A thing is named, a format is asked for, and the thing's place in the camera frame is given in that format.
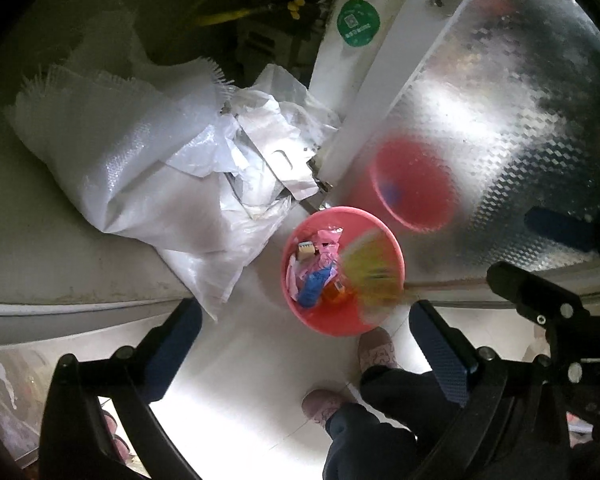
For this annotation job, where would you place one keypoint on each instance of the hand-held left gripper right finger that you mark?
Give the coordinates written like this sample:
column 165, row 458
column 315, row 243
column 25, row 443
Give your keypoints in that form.
column 442, row 355

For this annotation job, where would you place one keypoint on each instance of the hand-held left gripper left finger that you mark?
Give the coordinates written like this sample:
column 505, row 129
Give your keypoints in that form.
column 172, row 350

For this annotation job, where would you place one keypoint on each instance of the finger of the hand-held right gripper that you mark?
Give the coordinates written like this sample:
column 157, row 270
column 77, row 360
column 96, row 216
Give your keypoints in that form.
column 530, row 292
column 560, row 230

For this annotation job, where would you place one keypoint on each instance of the red plastic bin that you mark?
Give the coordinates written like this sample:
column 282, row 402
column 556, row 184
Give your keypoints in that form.
column 350, row 324

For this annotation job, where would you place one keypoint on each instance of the yellow pink snack packet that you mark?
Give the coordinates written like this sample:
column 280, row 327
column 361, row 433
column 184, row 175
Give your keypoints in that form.
column 367, row 270

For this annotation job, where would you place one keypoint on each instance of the pink slipper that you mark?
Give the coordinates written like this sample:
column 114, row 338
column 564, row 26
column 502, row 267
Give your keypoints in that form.
column 376, row 350
column 322, row 405

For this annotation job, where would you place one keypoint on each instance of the small orange packet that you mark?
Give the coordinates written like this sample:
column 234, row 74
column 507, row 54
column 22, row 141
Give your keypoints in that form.
column 338, row 292

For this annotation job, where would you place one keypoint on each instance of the blue wrapper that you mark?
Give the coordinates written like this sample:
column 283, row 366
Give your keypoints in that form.
column 314, row 287

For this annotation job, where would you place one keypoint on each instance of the embossed metal cabinet door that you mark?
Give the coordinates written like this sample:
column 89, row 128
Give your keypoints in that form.
column 505, row 85

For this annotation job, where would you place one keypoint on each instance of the pink wrapper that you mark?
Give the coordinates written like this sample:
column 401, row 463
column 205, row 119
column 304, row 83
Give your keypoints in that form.
column 325, row 247

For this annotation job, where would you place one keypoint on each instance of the white woven sack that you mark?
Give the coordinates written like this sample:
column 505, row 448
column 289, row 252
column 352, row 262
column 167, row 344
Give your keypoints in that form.
column 120, row 160

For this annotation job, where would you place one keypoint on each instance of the white door panel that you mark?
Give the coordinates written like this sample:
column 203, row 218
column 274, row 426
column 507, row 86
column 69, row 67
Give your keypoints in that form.
column 360, row 100

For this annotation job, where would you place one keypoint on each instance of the crumpled clear plastic bags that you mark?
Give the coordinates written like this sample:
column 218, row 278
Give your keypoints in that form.
column 265, row 125

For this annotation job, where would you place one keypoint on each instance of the round green sticker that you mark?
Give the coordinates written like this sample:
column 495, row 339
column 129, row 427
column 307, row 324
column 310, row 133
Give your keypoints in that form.
column 358, row 22

